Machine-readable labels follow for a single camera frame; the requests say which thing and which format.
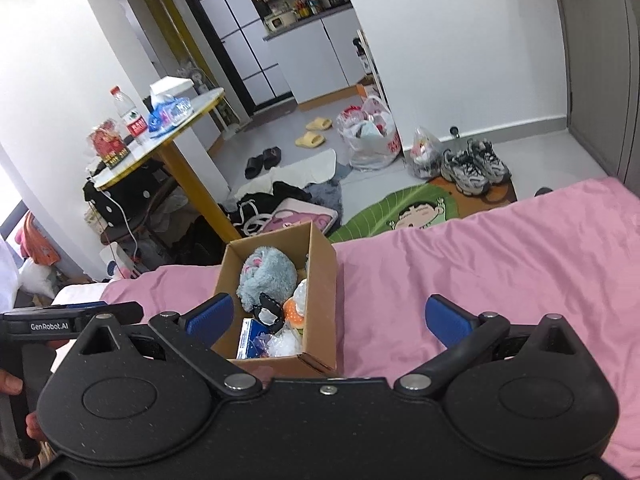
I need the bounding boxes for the white plush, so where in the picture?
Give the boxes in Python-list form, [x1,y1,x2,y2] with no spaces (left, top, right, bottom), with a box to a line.
[19,259,57,307]

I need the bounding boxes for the grey wardrobe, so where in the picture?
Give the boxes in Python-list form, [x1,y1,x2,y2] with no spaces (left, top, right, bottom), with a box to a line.
[549,0,640,182]

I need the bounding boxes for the white plastic shopping bag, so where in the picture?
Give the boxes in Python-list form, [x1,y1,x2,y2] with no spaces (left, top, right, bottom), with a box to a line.
[335,95,401,171]

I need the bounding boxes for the blue tissue packet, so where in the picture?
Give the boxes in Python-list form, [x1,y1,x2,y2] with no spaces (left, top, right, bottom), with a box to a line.
[234,317,271,360]

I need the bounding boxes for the black polka dot bag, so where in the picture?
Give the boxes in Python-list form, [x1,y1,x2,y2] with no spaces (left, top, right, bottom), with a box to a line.
[82,162,174,232]

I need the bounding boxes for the yellow legged round table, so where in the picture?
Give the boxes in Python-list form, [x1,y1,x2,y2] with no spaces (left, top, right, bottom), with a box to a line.
[94,87,243,242]

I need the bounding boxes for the black framed sliding door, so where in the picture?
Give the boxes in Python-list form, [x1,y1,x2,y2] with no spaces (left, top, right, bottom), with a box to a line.
[172,0,294,112]

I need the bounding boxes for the white tissue box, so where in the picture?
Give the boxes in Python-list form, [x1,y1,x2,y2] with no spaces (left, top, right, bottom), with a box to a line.
[149,76,195,106]

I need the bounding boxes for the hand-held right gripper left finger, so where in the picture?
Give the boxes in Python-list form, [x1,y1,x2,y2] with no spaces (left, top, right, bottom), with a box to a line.
[75,292,263,396]

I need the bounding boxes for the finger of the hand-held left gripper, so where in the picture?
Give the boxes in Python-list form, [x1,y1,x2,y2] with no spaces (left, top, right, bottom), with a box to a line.
[65,301,146,322]

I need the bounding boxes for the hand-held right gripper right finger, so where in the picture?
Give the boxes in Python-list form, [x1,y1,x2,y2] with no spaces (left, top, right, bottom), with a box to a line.
[392,295,581,395]

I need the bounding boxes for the white floor mat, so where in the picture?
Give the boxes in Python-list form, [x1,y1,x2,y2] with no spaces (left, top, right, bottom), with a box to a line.
[269,148,337,187]

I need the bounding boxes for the hamburger plush toy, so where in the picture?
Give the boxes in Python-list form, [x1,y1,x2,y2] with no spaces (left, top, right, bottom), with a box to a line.
[282,299,307,332]

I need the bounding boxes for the brown cardboard box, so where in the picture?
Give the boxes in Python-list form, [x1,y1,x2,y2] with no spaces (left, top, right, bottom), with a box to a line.
[212,220,339,377]

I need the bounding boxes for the red snack bag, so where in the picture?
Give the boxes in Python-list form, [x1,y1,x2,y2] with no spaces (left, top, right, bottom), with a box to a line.
[87,117,133,171]

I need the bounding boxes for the clear bag of white filling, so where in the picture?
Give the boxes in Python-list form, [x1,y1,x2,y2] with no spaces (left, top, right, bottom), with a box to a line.
[254,324,304,359]

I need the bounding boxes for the white kitchen cabinet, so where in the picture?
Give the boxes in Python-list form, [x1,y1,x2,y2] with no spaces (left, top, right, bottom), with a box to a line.
[237,0,364,104]

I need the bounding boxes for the green cartoon rug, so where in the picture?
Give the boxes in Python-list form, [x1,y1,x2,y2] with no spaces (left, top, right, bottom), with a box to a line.
[327,182,517,244]

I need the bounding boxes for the pink bed sheet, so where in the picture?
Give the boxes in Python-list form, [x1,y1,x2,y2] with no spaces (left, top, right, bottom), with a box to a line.
[99,175,640,462]

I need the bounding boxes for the black and white pouch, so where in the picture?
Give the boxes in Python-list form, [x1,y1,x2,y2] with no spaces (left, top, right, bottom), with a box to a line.
[252,292,286,334]

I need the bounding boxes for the orange and pink plush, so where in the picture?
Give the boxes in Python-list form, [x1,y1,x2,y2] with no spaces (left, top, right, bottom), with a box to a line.
[14,212,62,267]

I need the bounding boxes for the grey fluffy plush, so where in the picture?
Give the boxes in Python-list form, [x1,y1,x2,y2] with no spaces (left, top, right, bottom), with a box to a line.
[235,246,299,312]

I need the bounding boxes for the clear plastic bag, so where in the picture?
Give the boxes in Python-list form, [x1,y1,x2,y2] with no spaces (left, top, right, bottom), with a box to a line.
[404,127,446,180]

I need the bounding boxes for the black clothes pile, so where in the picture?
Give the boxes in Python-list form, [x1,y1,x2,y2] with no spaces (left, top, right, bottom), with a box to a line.
[219,180,314,239]

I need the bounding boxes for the white cable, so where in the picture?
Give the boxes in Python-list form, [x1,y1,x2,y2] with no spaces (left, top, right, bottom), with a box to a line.
[89,174,139,262]

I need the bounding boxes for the pink cartoon bag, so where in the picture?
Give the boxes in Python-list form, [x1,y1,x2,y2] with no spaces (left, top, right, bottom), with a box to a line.
[259,207,338,237]

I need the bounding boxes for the grey fluffy cloth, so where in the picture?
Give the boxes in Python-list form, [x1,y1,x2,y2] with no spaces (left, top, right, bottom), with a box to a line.
[304,179,344,227]

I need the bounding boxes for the small desk fan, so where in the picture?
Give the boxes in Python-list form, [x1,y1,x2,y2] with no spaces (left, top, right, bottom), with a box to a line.
[177,62,209,96]

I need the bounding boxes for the blue patterned packets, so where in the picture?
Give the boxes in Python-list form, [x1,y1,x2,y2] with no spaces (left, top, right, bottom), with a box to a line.
[147,94,194,137]

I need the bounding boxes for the plastic water bottle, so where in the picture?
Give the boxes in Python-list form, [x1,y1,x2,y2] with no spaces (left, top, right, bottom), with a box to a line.
[109,85,149,147]

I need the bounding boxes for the person's left hand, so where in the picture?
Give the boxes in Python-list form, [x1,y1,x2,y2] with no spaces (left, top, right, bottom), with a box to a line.
[0,368,51,444]

